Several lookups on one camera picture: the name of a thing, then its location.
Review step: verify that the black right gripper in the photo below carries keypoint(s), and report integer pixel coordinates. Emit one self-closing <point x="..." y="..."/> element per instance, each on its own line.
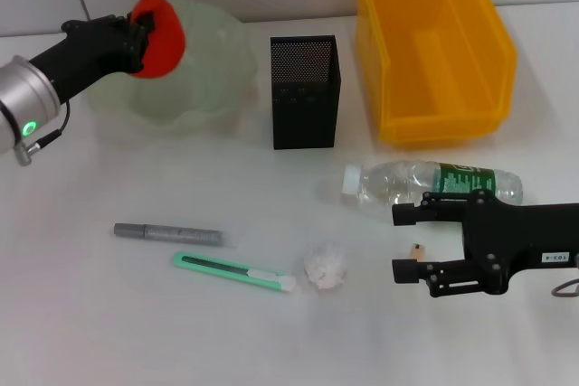
<point x="520" y="232"/>

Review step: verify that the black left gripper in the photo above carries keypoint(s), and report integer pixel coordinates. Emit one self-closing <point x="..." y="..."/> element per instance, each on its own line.
<point x="90" y="49"/>

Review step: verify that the clear bottle with green label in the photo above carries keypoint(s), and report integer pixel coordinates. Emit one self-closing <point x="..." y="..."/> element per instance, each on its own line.
<point x="407" y="180"/>

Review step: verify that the white paper ball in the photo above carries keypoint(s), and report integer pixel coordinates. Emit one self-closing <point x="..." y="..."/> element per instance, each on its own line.
<point x="325" y="266"/>

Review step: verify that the pale green glass fruit plate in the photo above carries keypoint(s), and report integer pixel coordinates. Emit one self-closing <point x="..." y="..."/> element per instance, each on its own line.
<point x="203" y="78"/>

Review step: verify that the black mesh pen holder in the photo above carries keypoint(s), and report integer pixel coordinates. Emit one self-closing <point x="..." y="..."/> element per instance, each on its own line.
<point x="303" y="101"/>

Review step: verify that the green utility knife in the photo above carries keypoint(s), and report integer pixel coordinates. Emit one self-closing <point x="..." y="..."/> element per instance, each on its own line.
<point x="226" y="268"/>

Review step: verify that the grey marker pen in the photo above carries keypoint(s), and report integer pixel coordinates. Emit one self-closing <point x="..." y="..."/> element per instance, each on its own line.
<point x="172" y="234"/>

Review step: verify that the small beige wooden peg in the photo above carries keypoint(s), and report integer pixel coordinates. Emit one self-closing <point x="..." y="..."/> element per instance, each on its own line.
<point x="417" y="252"/>

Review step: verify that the yellow plastic bin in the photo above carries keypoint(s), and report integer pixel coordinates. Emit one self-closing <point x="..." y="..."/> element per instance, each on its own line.
<point x="452" y="42"/>

